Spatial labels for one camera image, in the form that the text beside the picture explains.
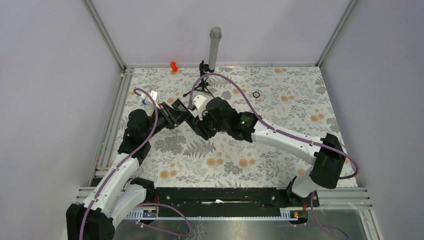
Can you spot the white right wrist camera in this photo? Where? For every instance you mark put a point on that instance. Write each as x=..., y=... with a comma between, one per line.
x=200, y=103

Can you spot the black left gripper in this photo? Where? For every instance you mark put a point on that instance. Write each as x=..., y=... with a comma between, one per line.
x=170, y=114

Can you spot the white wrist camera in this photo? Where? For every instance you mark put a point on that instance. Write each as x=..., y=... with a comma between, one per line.
x=200, y=103
x=151, y=100

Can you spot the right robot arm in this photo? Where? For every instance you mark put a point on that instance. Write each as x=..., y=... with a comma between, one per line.
x=322, y=153

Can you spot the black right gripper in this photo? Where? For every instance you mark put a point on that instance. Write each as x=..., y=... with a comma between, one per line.
x=207, y=133

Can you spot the black tripod mic stand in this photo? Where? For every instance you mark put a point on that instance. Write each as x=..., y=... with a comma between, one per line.
x=203, y=85

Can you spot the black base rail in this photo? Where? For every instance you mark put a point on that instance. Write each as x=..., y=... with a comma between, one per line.
x=229, y=202

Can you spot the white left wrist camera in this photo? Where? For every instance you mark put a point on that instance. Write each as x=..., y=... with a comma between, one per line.
x=151, y=100

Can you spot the orange plastic clip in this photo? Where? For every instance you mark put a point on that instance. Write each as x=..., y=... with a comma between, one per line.
x=174, y=66

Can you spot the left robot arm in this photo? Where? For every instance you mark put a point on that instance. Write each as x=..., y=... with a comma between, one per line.
x=98, y=216

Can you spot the round poker chip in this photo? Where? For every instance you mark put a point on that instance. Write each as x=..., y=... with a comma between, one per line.
x=256, y=94

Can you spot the grey microphone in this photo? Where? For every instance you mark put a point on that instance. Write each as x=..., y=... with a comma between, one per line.
x=215, y=36

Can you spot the black remote control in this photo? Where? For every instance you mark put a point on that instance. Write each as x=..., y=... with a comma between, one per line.
x=195, y=124

